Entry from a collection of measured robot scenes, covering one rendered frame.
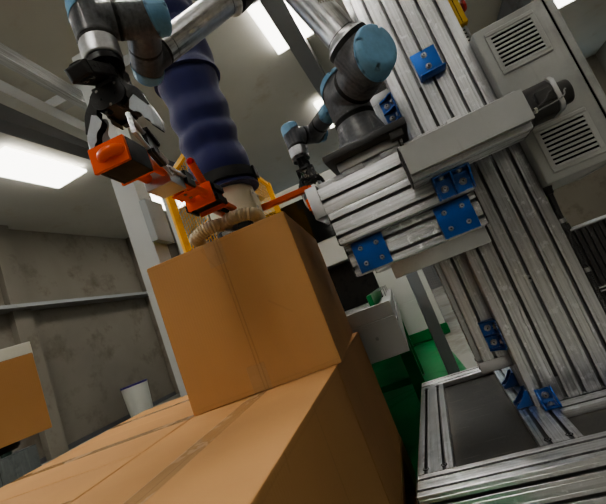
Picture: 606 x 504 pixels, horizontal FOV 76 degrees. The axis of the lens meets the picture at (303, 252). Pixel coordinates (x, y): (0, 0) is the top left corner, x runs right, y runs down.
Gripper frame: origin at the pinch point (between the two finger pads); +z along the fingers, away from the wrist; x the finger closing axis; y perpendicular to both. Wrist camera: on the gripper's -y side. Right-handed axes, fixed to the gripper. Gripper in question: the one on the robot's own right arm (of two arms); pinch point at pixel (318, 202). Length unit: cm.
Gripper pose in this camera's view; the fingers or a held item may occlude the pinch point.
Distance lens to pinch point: 158.4
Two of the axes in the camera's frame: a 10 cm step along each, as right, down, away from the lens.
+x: 9.2, -3.7, -1.3
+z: 3.5, 9.2, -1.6
